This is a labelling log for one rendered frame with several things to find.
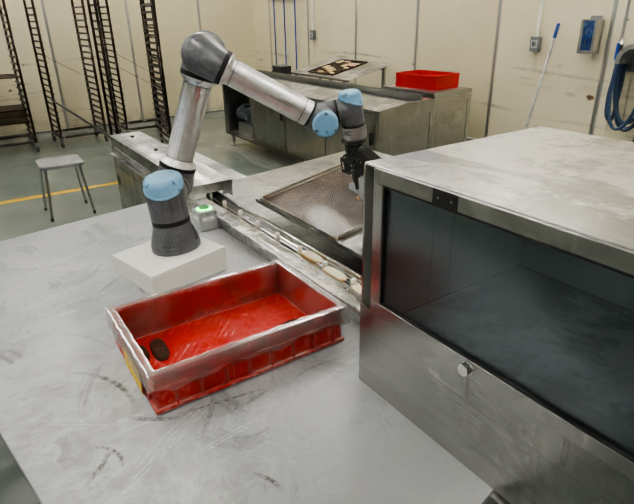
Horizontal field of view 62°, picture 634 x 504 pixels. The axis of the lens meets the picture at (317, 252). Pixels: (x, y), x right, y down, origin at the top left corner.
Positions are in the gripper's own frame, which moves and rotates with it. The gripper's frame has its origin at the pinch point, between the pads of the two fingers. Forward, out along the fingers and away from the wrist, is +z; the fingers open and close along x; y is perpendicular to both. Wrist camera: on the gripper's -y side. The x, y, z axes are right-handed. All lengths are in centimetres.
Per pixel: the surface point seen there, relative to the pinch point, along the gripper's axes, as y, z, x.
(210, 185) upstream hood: 68, 1, 21
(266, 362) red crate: -37, 2, 73
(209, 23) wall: 677, 2, -361
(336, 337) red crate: -40, 6, 55
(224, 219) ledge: 42, 5, 33
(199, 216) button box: 46, 1, 40
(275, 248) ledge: 8.0, 5.3, 35.8
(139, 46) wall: 693, 10, -243
